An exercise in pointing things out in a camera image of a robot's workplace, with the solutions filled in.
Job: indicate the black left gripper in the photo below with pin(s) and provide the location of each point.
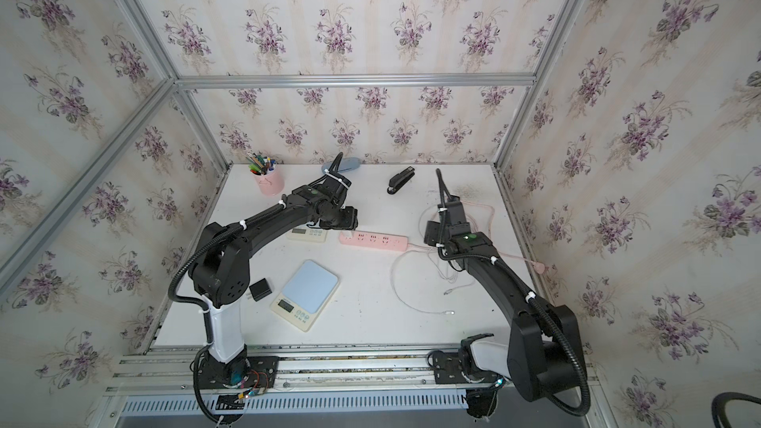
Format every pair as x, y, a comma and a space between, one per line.
351, 221

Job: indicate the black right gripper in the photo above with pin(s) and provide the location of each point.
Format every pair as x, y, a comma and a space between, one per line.
429, 233

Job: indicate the pink power strip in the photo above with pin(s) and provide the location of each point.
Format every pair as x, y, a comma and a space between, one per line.
374, 241

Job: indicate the blue cream kitchen scale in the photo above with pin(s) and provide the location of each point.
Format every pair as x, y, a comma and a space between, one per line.
305, 295

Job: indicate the black power adapter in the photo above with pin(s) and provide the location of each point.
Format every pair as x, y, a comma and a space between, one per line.
260, 289

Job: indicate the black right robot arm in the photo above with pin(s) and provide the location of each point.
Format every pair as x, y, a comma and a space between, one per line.
544, 357

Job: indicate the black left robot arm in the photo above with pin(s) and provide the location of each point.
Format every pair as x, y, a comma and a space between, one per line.
216, 276

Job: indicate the blue fabric glasses case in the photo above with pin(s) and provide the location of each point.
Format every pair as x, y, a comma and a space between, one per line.
346, 165

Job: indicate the black stapler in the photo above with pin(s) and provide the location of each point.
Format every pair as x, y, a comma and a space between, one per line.
399, 180

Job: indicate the pink metal pen bucket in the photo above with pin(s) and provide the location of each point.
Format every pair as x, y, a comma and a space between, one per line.
271, 183

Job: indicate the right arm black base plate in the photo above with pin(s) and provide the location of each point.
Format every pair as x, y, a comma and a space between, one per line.
452, 368

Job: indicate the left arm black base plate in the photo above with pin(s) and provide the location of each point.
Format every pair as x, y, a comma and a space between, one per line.
239, 374

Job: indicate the aluminium mounting rail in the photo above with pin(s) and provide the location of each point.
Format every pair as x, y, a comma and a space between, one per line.
290, 368

